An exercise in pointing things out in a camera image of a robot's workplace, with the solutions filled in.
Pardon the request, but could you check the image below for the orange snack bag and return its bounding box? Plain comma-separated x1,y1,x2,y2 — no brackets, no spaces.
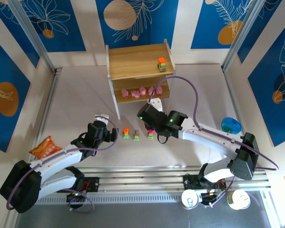
28,135,62,160

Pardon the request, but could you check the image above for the white drink can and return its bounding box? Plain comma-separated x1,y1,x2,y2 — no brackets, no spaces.
181,189,202,210
226,189,251,210

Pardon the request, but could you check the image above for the black cable loop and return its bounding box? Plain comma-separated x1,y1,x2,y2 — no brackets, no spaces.
157,132,168,144

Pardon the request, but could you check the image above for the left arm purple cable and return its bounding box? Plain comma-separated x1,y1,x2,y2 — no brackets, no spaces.
6,115,119,213

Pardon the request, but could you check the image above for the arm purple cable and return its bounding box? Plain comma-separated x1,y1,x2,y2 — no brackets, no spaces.
148,76,279,208
6,115,119,213

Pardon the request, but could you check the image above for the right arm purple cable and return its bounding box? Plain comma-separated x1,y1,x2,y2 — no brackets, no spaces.
148,76,279,208

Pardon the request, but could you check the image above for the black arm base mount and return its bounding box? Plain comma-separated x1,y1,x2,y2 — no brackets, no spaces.
66,177,100,209
184,174,226,207

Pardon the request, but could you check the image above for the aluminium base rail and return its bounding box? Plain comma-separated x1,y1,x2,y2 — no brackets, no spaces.
35,166,271,204

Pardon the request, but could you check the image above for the wooden shelf with white frame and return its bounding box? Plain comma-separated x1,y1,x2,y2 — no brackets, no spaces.
105,38,177,120

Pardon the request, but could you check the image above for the aluminium frame post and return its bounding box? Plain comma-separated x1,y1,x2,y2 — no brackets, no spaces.
8,0,62,76
221,0,270,72

